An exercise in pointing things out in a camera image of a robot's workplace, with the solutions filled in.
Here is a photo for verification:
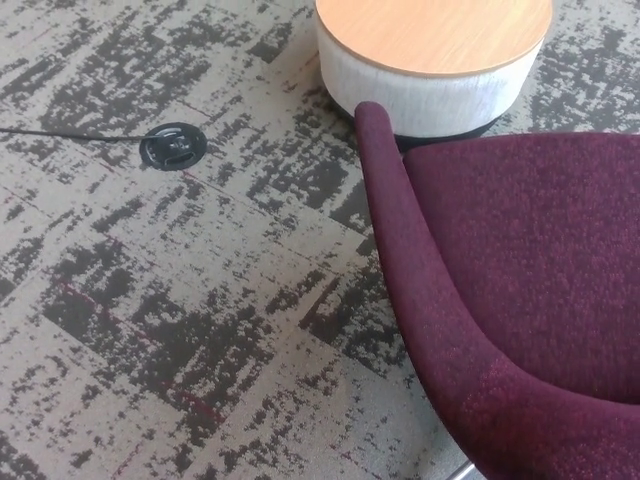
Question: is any purple upholstered swivel chair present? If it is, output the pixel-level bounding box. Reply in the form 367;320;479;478
353;101;640;480

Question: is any black round floor outlet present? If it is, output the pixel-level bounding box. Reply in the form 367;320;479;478
139;123;209;170

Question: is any round wood-top grey side table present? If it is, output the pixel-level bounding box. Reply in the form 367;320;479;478
314;0;555;151

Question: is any black power cable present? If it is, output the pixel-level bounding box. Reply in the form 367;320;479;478
0;127;151;143

